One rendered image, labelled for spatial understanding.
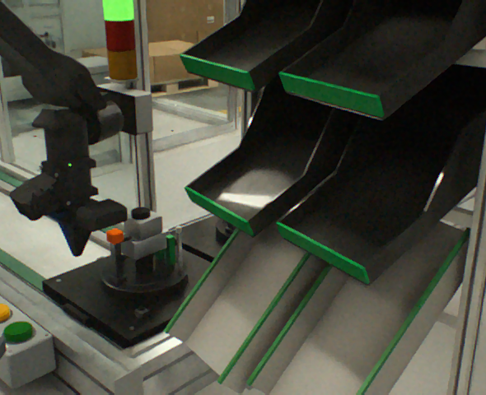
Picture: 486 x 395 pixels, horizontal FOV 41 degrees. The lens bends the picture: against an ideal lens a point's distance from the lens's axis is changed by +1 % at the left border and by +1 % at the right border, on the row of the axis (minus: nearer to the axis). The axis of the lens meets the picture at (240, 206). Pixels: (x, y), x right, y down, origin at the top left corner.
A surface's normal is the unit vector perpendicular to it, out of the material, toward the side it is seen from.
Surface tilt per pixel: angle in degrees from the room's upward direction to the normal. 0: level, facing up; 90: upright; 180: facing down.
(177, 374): 90
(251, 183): 25
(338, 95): 115
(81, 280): 0
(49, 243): 0
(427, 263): 45
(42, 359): 90
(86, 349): 0
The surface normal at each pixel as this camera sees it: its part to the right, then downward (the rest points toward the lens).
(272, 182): -0.35, -0.74
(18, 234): 0.00, -0.92
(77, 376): -0.70, 0.27
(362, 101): -0.74, 0.59
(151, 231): 0.72, 0.27
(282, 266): -0.58, -0.50
